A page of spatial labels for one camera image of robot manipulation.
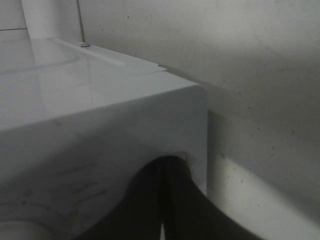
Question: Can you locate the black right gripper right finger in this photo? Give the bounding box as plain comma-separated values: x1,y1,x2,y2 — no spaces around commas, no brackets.
162,156,259,240

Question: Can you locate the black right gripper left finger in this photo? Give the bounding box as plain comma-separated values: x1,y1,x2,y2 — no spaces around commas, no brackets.
75,158,162,240

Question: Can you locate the white microwave oven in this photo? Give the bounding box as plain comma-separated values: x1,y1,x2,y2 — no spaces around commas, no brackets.
0,38,208,240

